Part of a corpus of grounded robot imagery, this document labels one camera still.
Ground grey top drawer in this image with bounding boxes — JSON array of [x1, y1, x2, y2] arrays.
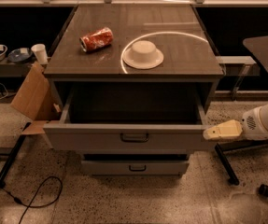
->
[[44, 97, 216, 154]]

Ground grey drawer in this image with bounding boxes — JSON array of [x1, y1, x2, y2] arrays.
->
[[81, 161, 189, 175], [44, 97, 216, 154]]

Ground grey drawer cabinet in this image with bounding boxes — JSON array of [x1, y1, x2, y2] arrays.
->
[[43, 3, 225, 156]]

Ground grey bottom drawer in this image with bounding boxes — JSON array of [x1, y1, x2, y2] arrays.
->
[[81, 161, 189, 175]]

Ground black metal table leg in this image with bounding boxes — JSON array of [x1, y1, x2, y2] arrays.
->
[[215, 140, 268, 186]]

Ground upside-down white bowl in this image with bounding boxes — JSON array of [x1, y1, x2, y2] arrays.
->
[[122, 40, 163, 69]]

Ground crushed red soda can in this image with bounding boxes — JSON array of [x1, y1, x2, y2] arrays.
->
[[79, 27, 113, 52]]

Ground brown cardboard box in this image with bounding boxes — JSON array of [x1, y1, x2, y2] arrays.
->
[[11, 63, 61, 135]]

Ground white paper cup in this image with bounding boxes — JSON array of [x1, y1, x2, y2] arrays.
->
[[31, 44, 48, 64]]

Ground blue patterned bowl right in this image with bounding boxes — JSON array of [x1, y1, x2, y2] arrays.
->
[[7, 48, 33, 63]]

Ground black left floor bar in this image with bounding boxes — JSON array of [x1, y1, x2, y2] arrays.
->
[[0, 134, 26, 189]]

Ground black floor cable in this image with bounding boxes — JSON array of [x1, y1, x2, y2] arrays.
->
[[0, 123, 63, 224]]

